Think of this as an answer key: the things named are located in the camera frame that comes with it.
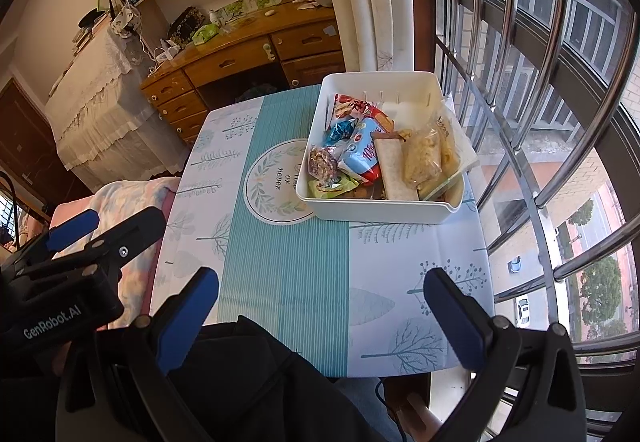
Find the steel window guard rail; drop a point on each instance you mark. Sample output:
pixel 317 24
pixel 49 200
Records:
pixel 575 157

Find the floral blanket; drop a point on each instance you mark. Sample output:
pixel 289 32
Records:
pixel 130 197

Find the dark clothing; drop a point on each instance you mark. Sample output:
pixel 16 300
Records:
pixel 260 382

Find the green and yellow snack packet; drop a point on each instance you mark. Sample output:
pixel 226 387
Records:
pixel 330 187

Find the dark window frame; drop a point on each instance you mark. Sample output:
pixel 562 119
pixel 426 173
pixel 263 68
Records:
pixel 540 37

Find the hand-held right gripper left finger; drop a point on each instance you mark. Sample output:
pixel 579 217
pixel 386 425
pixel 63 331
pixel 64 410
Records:
pixel 187 317

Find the yellow sandwich packet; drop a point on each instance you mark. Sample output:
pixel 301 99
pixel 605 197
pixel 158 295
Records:
pixel 450 157

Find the red and blue biscuit packet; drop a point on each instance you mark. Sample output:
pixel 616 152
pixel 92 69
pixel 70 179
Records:
pixel 367 152

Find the blue candy packet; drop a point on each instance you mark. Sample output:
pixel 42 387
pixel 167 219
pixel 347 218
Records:
pixel 339 131

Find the wooden desk with drawers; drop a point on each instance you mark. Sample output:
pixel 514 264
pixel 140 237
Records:
pixel 225 62

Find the dark patterned box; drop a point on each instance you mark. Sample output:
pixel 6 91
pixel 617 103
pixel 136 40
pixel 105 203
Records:
pixel 186 22

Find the white power strip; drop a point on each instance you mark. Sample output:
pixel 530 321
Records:
pixel 167 55

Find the clear nut bar packet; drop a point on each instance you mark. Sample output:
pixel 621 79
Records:
pixel 322 162

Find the clear egg filling packet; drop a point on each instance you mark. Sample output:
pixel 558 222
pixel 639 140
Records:
pixel 422 155

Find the brown wooden door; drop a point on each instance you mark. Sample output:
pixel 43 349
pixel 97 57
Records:
pixel 25 142

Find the leaf print tablecloth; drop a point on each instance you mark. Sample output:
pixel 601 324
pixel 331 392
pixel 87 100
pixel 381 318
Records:
pixel 300 272

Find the white car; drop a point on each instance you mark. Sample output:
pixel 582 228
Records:
pixel 523 311

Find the red and white snack packet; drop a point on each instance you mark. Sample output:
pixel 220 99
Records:
pixel 350 106

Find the white plastic bin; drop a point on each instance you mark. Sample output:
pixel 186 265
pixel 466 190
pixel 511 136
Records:
pixel 380 212

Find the white lace cloth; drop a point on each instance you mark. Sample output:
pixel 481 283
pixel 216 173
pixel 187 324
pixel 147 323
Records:
pixel 100 112

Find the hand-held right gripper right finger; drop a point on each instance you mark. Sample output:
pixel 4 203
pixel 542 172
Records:
pixel 455 322

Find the green tissue pack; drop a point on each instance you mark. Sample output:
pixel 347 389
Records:
pixel 206 35

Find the white floral pouch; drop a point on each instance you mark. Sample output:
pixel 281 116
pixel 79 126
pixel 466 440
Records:
pixel 124 20

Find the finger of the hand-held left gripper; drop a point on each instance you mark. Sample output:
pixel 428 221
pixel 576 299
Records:
pixel 125 242
pixel 75 227

